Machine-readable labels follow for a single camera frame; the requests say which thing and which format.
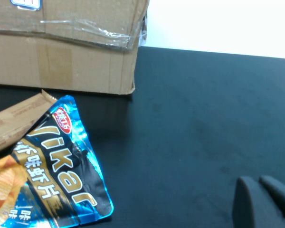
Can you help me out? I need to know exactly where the cardboard box with clear tape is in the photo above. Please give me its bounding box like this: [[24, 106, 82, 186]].
[[0, 0, 150, 95]]

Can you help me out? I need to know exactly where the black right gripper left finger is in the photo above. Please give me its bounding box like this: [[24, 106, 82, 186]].
[[232, 175, 285, 228]]

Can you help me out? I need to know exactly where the blue black Vikar chips bag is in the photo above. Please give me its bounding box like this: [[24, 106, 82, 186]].
[[0, 95, 114, 228]]

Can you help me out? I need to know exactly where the brown snack packet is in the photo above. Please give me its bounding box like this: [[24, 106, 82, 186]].
[[0, 89, 57, 156]]

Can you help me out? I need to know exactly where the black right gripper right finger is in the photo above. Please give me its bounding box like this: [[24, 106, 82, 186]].
[[259, 175, 285, 225]]

